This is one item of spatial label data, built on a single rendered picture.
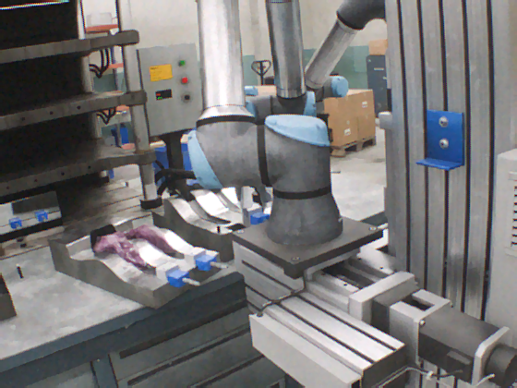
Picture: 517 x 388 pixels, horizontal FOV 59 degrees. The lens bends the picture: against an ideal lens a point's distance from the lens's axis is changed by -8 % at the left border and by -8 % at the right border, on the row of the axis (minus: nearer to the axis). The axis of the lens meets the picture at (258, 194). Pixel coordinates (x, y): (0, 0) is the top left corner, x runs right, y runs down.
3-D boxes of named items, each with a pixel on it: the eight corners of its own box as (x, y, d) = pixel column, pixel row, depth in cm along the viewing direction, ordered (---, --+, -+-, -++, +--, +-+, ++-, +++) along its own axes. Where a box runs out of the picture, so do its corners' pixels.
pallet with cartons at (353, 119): (377, 145, 659) (374, 89, 637) (340, 157, 606) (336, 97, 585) (309, 139, 744) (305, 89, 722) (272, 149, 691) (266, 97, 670)
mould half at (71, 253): (222, 270, 142) (216, 235, 139) (156, 309, 123) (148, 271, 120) (115, 242, 172) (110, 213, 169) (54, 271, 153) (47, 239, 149)
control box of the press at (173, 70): (236, 323, 263) (199, 41, 221) (187, 345, 246) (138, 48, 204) (215, 309, 280) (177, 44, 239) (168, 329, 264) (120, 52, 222)
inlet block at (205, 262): (234, 272, 133) (232, 254, 132) (222, 280, 129) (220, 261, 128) (198, 264, 141) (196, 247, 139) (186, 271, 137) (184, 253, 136)
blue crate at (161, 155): (210, 165, 544) (209, 145, 538) (179, 174, 519) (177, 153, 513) (181, 160, 588) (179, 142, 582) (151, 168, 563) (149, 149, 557)
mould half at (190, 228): (291, 237, 161) (287, 198, 157) (223, 262, 147) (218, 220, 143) (211, 207, 201) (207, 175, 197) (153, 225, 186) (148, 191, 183)
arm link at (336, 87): (329, 101, 162) (306, 100, 171) (352, 97, 169) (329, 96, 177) (327, 78, 160) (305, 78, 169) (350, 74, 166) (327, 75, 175)
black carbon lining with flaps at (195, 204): (263, 218, 161) (259, 190, 158) (221, 233, 152) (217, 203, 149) (208, 199, 188) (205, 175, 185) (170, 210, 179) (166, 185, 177)
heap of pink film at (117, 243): (182, 248, 145) (177, 224, 143) (137, 272, 132) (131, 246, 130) (126, 236, 161) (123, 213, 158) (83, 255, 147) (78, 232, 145)
